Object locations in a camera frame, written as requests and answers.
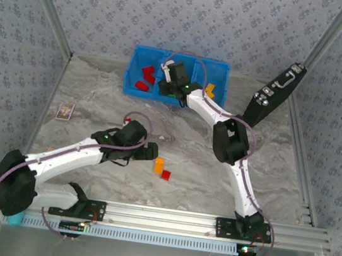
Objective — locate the green lego brick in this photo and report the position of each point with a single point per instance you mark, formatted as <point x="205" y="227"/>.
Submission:
<point x="172" y="96"/>

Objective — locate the blue three-compartment plastic bin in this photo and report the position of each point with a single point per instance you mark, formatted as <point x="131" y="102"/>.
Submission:
<point x="136" y="66"/>

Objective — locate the orange lego brick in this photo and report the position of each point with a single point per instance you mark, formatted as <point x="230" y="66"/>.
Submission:
<point x="211" y="94"/>
<point x="159" y="165"/>
<point x="210" y="86"/>

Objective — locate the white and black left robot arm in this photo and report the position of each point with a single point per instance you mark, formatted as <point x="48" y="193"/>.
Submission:
<point x="64" y="159"/>

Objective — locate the small red lego brick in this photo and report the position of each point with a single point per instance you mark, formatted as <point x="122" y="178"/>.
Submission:
<point x="166" y="175"/>

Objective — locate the small printed card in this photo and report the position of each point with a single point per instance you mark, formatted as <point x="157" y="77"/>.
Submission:
<point x="65" y="111"/>

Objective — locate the black controller board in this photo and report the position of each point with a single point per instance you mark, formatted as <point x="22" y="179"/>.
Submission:
<point x="71" y="225"/>
<point x="246" y="251"/>

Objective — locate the teal cylindrical tool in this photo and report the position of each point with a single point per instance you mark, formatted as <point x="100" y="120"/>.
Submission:
<point x="14" y="220"/>

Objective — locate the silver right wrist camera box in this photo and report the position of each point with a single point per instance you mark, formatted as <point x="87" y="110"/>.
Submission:
<point x="167" y="73"/>

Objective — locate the aluminium frame beam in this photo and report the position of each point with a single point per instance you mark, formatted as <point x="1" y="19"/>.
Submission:
<point x="161" y="219"/>

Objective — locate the aluminium corner post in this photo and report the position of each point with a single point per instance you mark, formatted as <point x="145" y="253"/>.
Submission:
<point x="51" y="6"/>
<point x="333" y="29"/>

